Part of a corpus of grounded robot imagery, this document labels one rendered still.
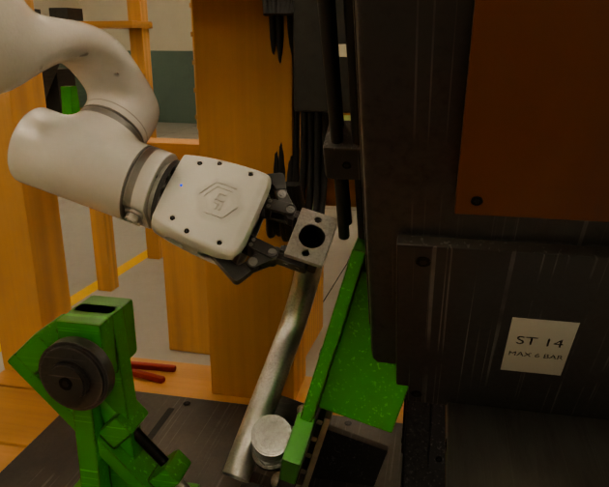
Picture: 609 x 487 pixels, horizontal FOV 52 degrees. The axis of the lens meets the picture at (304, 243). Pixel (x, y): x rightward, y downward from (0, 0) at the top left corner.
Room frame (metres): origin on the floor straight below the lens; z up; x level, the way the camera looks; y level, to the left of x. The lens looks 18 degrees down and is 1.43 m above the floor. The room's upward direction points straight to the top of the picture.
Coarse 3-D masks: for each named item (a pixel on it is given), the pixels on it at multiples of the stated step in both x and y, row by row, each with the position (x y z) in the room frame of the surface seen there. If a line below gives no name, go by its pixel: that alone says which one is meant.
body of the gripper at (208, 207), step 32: (192, 160) 0.64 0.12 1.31; (160, 192) 0.62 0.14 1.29; (192, 192) 0.62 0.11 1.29; (224, 192) 0.62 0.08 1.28; (256, 192) 0.62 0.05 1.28; (160, 224) 0.60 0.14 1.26; (192, 224) 0.59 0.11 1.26; (224, 224) 0.60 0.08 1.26; (256, 224) 0.65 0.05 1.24; (224, 256) 0.58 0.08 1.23
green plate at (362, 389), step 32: (352, 256) 0.48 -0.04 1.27; (352, 288) 0.48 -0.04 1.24; (352, 320) 0.49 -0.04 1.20; (320, 352) 0.48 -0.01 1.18; (352, 352) 0.49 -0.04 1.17; (320, 384) 0.48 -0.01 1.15; (352, 384) 0.49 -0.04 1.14; (384, 384) 0.48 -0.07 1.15; (352, 416) 0.49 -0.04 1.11; (384, 416) 0.48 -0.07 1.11
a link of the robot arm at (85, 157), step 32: (32, 128) 0.64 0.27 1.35; (64, 128) 0.64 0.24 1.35; (96, 128) 0.65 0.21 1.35; (128, 128) 0.67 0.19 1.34; (32, 160) 0.63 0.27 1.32; (64, 160) 0.62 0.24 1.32; (96, 160) 0.62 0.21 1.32; (128, 160) 0.62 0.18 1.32; (64, 192) 0.63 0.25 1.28; (96, 192) 0.61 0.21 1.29
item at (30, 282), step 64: (192, 0) 0.90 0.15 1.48; (256, 0) 0.88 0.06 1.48; (256, 64) 0.88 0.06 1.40; (0, 128) 0.97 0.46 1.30; (256, 128) 0.88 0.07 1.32; (0, 192) 0.97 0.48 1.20; (0, 256) 0.98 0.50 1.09; (64, 256) 1.05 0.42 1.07; (0, 320) 0.98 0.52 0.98; (256, 320) 0.88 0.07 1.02
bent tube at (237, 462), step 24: (312, 216) 0.61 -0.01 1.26; (312, 240) 0.64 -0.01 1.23; (312, 264) 0.58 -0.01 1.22; (312, 288) 0.66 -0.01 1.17; (288, 312) 0.66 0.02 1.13; (288, 336) 0.65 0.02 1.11; (288, 360) 0.63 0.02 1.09; (264, 384) 0.61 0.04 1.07; (264, 408) 0.59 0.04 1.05; (240, 432) 0.57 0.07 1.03; (240, 456) 0.55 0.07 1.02; (240, 480) 0.56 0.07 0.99
